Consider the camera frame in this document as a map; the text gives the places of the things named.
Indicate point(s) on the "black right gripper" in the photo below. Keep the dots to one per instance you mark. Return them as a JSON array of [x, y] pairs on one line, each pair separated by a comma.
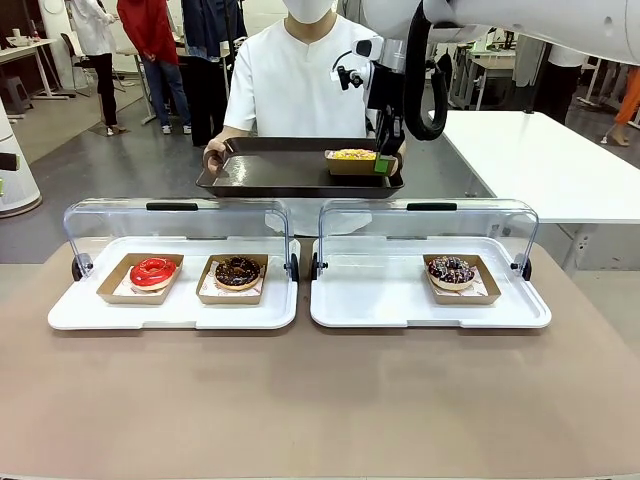
[[385, 90]]

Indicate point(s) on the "yellow sprinkled donut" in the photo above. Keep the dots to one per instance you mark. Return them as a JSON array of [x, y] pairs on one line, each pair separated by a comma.
[[352, 153]]

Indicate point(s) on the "cardboard box of yellow donut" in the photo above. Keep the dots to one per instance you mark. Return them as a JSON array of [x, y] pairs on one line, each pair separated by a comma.
[[350, 167]]

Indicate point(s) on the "dark brown serving tray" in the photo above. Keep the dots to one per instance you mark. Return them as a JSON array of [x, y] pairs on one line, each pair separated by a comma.
[[275, 170]]

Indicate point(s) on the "chocolate sprinkled donut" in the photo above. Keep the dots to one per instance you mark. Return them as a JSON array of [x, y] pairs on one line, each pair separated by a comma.
[[450, 274], [237, 272]]

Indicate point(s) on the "cardboard box of chocolate donut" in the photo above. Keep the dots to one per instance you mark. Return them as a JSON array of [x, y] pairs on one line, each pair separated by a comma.
[[225, 298]]

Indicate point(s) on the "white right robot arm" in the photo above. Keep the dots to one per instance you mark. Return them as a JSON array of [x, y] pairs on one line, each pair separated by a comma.
[[500, 15]]

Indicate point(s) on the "person's right forearm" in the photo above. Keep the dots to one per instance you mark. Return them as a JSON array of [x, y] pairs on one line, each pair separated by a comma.
[[235, 133]]

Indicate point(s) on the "person in white shirt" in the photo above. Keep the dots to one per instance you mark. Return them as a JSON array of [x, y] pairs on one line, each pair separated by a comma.
[[295, 85]]

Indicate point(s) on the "cardboard box of red donut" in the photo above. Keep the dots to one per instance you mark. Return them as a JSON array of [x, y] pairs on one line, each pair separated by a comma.
[[112, 292]]

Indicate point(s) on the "paper liner under purple donut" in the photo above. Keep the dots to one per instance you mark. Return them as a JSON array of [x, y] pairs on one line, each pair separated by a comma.
[[480, 287]]

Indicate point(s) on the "red glazed donut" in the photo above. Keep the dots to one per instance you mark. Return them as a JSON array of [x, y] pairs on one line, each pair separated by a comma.
[[152, 275]]

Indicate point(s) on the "person's left hand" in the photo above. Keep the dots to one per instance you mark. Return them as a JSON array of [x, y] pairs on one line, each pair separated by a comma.
[[399, 163]]

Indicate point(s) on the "person's right hand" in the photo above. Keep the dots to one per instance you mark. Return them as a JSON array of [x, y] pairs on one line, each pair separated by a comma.
[[214, 156]]

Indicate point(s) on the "white cylindrical column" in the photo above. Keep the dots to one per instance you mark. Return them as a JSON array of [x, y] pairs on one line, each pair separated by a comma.
[[20, 135]]

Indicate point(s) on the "grey step stool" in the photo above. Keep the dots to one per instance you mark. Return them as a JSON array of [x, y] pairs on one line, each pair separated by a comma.
[[17, 92]]

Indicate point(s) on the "clear hinged display lid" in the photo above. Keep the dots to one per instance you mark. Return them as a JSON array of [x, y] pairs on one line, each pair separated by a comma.
[[225, 220], [380, 220]]

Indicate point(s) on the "black backpack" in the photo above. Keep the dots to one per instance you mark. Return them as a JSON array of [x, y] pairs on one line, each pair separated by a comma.
[[439, 75]]

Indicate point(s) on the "white background desk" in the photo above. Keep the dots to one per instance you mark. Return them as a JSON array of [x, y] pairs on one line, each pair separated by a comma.
[[25, 47]]

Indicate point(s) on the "black office chair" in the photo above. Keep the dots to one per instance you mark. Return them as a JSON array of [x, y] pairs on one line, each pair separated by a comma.
[[72, 55]]

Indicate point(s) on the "white desk with clutter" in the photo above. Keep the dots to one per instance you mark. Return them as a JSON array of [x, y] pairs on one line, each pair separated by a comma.
[[487, 60]]

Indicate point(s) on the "white side table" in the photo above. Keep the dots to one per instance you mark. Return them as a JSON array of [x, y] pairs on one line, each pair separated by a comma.
[[525, 160]]

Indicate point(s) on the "white display tray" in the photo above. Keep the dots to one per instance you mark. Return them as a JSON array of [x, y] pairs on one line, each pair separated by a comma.
[[370, 300], [180, 312]]

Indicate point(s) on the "white face mask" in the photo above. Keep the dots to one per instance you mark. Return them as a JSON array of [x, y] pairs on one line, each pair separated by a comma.
[[310, 9]]

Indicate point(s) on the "bystander white top black trousers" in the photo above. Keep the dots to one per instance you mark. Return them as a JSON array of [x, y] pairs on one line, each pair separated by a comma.
[[95, 30]]

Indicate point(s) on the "black clamp pole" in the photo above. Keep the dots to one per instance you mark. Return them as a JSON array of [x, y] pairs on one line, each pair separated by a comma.
[[539, 85]]

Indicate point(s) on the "figure in grey skirt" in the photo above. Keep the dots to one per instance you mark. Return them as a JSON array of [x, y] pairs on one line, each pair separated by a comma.
[[527, 60]]

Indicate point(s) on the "bystander in dark clothes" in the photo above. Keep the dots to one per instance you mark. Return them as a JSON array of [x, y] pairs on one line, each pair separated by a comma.
[[210, 90]]

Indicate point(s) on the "bystander white shirt dark trousers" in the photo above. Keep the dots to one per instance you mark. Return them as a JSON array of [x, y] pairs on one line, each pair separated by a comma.
[[560, 85]]

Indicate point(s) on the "bystander in red jacket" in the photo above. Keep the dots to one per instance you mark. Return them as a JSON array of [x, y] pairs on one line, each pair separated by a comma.
[[150, 30]]

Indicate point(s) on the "bystander in orange trousers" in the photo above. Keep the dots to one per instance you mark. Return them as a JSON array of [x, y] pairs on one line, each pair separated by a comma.
[[627, 105]]

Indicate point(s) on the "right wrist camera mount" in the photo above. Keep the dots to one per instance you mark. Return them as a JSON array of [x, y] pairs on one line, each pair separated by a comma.
[[362, 48]]

